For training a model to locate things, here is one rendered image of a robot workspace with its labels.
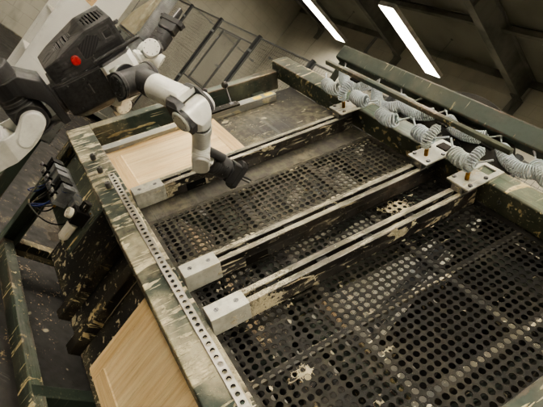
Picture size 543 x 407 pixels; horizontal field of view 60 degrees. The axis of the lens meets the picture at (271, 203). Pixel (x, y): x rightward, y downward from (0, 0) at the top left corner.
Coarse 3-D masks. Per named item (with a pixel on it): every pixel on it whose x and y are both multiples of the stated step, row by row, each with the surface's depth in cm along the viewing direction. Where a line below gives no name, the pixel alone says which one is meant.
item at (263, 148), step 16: (352, 80) 215; (336, 112) 220; (304, 128) 217; (320, 128) 217; (336, 128) 223; (256, 144) 209; (272, 144) 208; (288, 144) 212; (304, 144) 217; (240, 160) 203; (256, 160) 207; (176, 176) 195; (192, 176) 194; (208, 176) 199; (144, 192) 186; (160, 192) 190; (176, 192) 194
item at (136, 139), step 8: (256, 96) 255; (264, 96) 254; (272, 96) 255; (240, 104) 248; (248, 104) 250; (256, 104) 253; (224, 112) 245; (232, 112) 247; (160, 128) 234; (168, 128) 234; (176, 128) 236; (136, 136) 230; (144, 136) 229; (152, 136) 231; (112, 144) 226; (120, 144) 225; (128, 144) 227
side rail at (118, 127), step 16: (240, 80) 271; (256, 80) 273; (272, 80) 279; (224, 96) 268; (240, 96) 273; (128, 112) 249; (144, 112) 248; (160, 112) 253; (96, 128) 239; (112, 128) 244; (128, 128) 248; (144, 128) 253
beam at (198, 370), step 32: (96, 192) 193; (128, 192) 191; (128, 224) 174; (128, 256) 161; (160, 288) 148; (160, 320) 138; (192, 320) 137; (192, 352) 128; (224, 352) 128; (192, 384) 121; (224, 384) 120
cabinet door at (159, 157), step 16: (224, 128) 233; (144, 144) 228; (160, 144) 227; (176, 144) 226; (224, 144) 222; (240, 144) 220; (112, 160) 218; (128, 160) 217; (144, 160) 216; (160, 160) 215; (176, 160) 214; (128, 176) 206; (144, 176) 206; (160, 176) 205
